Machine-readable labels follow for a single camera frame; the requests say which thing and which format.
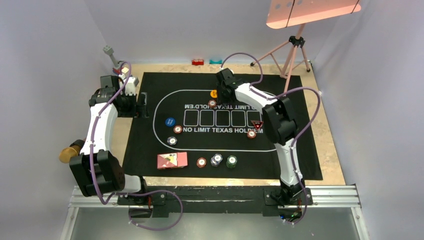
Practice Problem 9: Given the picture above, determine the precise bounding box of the black poker table mat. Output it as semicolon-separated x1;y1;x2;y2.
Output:
119;72;324;181

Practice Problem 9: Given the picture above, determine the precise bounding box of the blue round dealer button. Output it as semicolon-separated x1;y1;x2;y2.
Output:
165;117;176;127

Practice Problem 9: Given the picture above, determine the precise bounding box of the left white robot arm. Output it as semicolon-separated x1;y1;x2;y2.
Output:
69;74;149;205

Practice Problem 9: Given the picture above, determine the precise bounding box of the orange round button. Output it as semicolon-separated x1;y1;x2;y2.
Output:
210;89;218;99

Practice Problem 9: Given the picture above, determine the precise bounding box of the teal small block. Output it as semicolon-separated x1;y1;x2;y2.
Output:
209;58;223;65

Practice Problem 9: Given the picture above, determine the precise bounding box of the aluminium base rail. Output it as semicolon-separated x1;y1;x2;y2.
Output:
60;185;370;240

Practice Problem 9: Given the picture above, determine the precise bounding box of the red triangular button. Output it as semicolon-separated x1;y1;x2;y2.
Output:
251;120;264;130

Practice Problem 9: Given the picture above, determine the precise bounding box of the colourful toy block train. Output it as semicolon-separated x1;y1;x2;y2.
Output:
112;66;130;78

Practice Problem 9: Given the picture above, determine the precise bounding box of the green poker chip stack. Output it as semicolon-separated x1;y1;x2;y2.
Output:
226;155;238;169

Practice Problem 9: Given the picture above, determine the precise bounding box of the pink music stand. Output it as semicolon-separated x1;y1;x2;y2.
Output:
250;0;362;92

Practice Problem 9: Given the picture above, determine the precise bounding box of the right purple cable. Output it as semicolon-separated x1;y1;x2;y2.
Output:
220;52;323;226

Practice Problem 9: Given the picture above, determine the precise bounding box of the red small block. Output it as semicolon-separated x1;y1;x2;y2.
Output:
191;58;205;66

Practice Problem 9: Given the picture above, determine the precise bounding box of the blue poker chip stack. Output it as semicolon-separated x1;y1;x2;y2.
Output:
210;153;223;167

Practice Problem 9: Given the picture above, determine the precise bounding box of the gold microphone on stand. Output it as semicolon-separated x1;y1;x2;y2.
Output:
58;139;85;164

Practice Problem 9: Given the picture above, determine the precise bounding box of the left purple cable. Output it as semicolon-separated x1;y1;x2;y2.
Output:
90;61;184;232

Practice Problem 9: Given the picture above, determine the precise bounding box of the red poker chip top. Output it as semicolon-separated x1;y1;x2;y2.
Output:
208;99;217;109

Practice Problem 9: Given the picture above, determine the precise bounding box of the pink playing card box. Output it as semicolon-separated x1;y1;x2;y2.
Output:
157;152;188;170

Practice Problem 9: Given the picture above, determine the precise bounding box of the purple cable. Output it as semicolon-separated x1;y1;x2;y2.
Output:
90;61;184;232
220;52;323;226

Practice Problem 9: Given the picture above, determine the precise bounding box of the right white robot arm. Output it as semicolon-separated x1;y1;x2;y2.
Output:
215;68;305;204

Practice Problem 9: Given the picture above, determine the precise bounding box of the red poker chip stack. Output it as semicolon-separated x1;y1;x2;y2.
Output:
196;157;207;168

